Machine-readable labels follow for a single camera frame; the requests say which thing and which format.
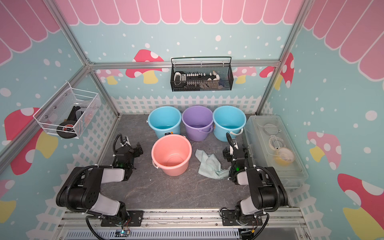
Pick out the light green cloth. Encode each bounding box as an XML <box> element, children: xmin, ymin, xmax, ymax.
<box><xmin>195</xmin><ymin>150</ymin><xmax>230</xmax><ymax>180</ymax></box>

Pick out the pink bucket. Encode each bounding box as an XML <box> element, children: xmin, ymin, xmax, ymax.
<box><xmin>151</xmin><ymin>135</ymin><xmax>192</xmax><ymax>177</ymax></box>

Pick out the teal bucket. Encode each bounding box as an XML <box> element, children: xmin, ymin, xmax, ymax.
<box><xmin>147</xmin><ymin>106</ymin><xmax>182</xmax><ymax>139</ymax></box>
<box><xmin>213</xmin><ymin>106</ymin><xmax>247</xmax><ymax>142</ymax></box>

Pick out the purple bucket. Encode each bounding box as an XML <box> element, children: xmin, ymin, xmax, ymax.
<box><xmin>182</xmin><ymin>106</ymin><xmax>214</xmax><ymax>142</ymax></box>

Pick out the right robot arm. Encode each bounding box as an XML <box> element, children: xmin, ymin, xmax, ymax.
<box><xmin>219</xmin><ymin>133</ymin><xmax>289</xmax><ymax>226</ymax></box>

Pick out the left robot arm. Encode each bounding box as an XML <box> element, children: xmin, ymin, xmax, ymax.
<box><xmin>56</xmin><ymin>134</ymin><xmax>144</xmax><ymax>227</ymax></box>

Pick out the clear plastic storage box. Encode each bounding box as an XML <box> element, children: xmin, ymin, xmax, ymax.
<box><xmin>243</xmin><ymin>116</ymin><xmax>309</xmax><ymax>189</ymax></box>

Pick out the black tape dispenser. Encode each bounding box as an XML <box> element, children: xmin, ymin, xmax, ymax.
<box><xmin>57</xmin><ymin>106</ymin><xmax>82</xmax><ymax>139</ymax></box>

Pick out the white power strip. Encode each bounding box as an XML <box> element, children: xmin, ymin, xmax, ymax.
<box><xmin>172</xmin><ymin>71</ymin><xmax>220</xmax><ymax>89</ymax></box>

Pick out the white wire wall basket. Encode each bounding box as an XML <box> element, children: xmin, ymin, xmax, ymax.
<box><xmin>34</xmin><ymin>82</ymin><xmax>102</xmax><ymax>139</ymax></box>

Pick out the black wire wall basket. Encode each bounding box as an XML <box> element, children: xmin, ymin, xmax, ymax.
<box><xmin>170</xmin><ymin>57</ymin><xmax>234</xmax><ymax>92</ymax></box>

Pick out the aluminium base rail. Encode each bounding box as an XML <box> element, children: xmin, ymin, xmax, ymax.
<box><xmin>55</xmin><ymin>207</ymin><xmax>310</xmax><ymax>240</ymax></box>

